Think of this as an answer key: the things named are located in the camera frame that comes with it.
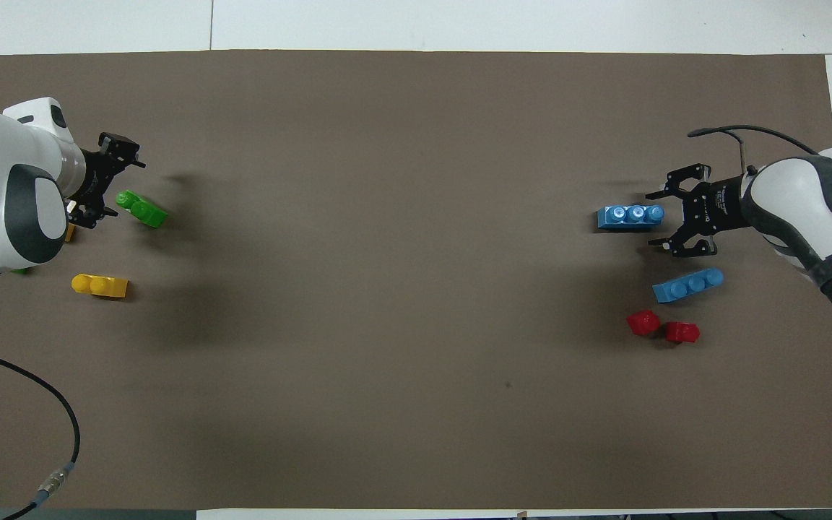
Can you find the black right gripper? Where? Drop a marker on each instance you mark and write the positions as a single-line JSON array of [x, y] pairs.
[[716, 206]]

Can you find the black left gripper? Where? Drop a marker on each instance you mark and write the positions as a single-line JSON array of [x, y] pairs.
[[97, 177]]

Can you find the blue three-stud toy brick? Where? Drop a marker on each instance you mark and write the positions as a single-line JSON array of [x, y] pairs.
[[687, 285], [629, 217]]

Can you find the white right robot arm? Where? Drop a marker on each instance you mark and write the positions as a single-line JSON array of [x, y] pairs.
[[791, 195]]

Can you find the yellow two-stud toy brick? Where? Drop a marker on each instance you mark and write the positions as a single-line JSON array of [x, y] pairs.
[[102, 287], [69, 232]]

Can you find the red one-stud toy brick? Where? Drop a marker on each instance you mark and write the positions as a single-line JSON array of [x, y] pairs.
[[643, 323], [682, 332]]

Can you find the brown table mat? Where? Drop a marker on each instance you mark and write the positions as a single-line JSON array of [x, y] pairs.
[[416, 289]]

